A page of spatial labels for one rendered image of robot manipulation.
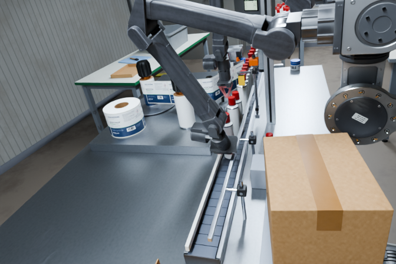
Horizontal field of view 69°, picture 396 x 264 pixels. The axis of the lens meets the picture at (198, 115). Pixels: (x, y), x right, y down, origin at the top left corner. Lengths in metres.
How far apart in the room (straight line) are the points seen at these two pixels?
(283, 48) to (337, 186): 0.34
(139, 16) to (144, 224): 0.70
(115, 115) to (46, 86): 2.55
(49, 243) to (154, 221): 0.38
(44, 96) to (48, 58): 0.48
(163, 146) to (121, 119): 0.27
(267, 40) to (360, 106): 0.40
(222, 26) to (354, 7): 0.29
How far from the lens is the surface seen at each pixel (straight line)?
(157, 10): 0.79
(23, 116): 3.83
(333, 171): 0.78
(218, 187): 1.09
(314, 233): 0.72
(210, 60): 1.40
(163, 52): 0.85
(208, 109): 0.91
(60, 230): 1.25
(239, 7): 1.45
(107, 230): 1.15
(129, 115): 1.52
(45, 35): 4.05
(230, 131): 1.15
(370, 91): 0.96
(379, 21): 0.69
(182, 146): 1.36
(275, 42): 0.70
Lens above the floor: 1.60
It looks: 26 degrees down
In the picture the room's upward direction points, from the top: 10 degrees counter-clockwise
